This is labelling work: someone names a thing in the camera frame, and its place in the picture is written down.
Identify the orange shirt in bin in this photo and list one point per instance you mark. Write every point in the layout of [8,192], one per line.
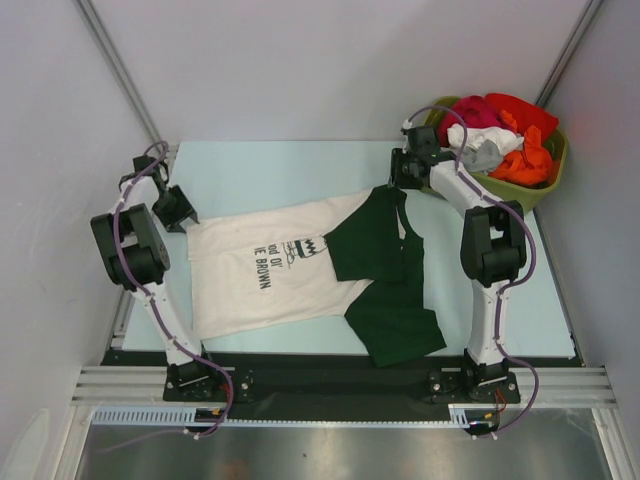
[529,166]

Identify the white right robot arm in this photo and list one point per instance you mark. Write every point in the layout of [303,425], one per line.
[492,253]

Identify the cream and green t-shirt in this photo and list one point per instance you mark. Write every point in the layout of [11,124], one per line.
[355,256]

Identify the white shirt in bin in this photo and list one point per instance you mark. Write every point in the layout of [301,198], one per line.
[505,140]

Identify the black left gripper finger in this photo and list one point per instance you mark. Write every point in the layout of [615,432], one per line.
[175,228]
[189,213]

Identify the crimson shirt in bin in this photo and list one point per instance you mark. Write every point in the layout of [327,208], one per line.
[474,111]

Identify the left aluminium frame post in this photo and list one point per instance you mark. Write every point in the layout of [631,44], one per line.
[98,31]

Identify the green plastic bin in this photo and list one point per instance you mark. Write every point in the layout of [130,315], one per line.
[556,144]

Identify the grey shirt in bin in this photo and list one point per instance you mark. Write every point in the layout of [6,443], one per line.
[483,159]

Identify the red shirt in bin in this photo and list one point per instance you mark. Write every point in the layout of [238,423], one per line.
[524,113]

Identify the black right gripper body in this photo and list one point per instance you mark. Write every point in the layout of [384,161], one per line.
[402,164]

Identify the aluminium frame post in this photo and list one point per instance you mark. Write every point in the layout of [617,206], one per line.
[585,22]
[98,31]

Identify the right aluminium frame post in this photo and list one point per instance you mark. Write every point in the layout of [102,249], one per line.
[585,22]

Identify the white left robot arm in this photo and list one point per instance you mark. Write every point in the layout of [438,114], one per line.
[136,258]

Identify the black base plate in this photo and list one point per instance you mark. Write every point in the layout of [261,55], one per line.
[242,362]

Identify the white slotted cable duct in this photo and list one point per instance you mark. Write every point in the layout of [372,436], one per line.
[427,416]

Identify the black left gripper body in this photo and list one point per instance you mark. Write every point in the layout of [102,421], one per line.
[170,207]

